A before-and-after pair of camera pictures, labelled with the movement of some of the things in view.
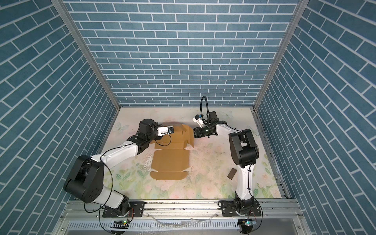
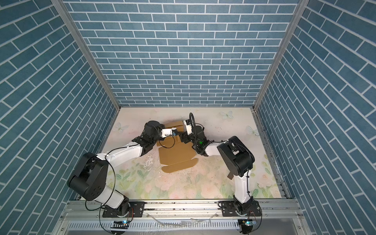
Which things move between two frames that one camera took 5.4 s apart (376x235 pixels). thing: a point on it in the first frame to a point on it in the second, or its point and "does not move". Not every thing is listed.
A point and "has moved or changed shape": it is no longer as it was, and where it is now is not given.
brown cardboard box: (172, 162) has moved or changed shape
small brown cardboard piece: (231, 173) does not move
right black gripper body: (205, 131) to (188, 138)
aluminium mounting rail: (270, 209) does not move
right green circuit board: (250, 223) does not move
